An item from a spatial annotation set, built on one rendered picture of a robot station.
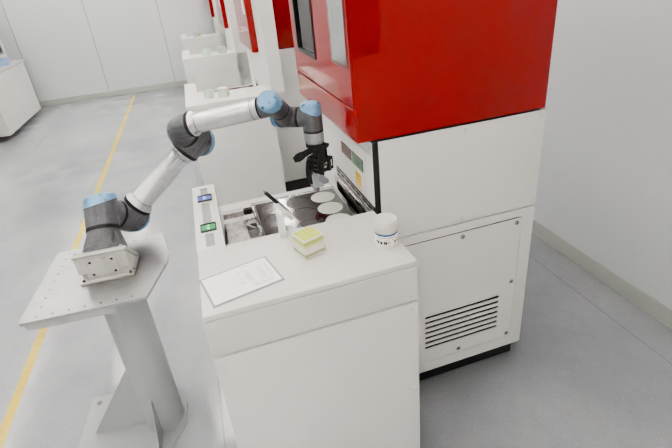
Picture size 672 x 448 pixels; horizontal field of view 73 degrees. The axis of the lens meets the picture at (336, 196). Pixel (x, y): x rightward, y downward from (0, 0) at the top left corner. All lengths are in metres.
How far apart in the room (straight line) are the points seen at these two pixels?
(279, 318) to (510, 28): 1.18
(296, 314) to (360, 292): 0.19
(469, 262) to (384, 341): 0.63
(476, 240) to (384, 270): 0.68
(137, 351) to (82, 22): 8.07
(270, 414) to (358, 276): 0.53
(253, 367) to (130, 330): 0.70
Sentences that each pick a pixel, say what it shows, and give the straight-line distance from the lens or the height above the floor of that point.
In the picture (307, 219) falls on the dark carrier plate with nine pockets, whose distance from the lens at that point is 1.76.
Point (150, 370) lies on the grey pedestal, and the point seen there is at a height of 0.37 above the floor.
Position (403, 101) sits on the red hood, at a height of 1.34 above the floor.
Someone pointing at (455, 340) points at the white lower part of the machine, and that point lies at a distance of 2.21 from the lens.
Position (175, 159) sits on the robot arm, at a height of 1.14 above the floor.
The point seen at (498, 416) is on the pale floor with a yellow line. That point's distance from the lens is 2.25.
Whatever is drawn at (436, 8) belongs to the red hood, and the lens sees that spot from 1.55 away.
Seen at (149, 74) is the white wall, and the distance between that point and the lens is 9.62.
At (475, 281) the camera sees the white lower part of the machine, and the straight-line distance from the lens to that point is 2.06.
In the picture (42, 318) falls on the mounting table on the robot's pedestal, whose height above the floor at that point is 0.82.
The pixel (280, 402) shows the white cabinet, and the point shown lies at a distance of 1.54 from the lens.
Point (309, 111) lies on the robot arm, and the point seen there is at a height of 1.30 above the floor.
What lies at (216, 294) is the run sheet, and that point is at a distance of 1.34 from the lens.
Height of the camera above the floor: 1.74
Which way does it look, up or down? 26 degrees down
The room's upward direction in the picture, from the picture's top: 6 degrees counter-clockwise
